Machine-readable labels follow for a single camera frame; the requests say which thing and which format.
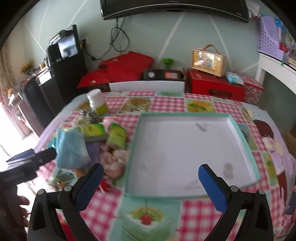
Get patterned red storage box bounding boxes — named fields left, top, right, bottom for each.
left=235, top=72, right=264, bottom=105

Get leopard print scrunchie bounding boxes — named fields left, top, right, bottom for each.
left=80, top=109, right=100, bottom=123

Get red gift box with handle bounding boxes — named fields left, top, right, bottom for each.
left=187, top=69, right=245, bottom=101

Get purple plastic basket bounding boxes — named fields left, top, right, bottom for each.
left=257, top=16, right=284, bottom=61

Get wall mounted television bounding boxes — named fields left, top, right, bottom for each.
left=100, top=0, right=249, bottom=23

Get red flat gift bags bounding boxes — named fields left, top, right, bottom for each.
left=77, top=51, right=154, bottom=88

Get blue face mask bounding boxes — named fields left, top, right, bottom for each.
left=55, top=128, right=91, bottom=169

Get red white scrunchie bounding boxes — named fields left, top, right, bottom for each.
left=98, top=179, right=113, bottom=193

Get white pill bottle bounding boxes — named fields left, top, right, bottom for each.
left=87, top=89, right=108, bottom=116

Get blue wet wipes pack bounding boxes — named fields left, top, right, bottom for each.
left=226, top=72, right=244, bottom=85

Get purple cloth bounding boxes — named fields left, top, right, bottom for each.
left=86, top=142, right=100, bottom=164

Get black box with labels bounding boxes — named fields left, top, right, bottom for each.
left=143, top=69, right=184, bottom=81

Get white tray with teal rim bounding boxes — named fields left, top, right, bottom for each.
left=123, top=113, right=261, bottom=198

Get white shelf unit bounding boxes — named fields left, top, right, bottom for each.
left=255, top=53, right=296, bottom=94

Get white chair back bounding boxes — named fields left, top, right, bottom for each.
left=109, top=80, right=185, bottom=93

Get black cable on wall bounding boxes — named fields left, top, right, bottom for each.
left=81, top=17, right=131, bottom=62

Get yellow flower bouquet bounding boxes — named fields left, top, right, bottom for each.
left=20, top=59, right=34, bottom=75

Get pink floral cloth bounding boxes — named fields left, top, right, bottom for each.
left=99, top=143, right=130, bottom=180

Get green tissue pack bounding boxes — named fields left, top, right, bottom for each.
left=106, top=123, right=127, bottom=150
left=82, top=123, right=107, bottom=142

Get yellow gift case with handle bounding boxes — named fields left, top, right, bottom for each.
left=191, top=44, right=227, bottom=77

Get green dumbbell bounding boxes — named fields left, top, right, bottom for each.
left=162, top=58, right=174, bottom=70

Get checkered picture tablecloth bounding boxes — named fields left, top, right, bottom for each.
left=34, top=90, right=296, bottom=241

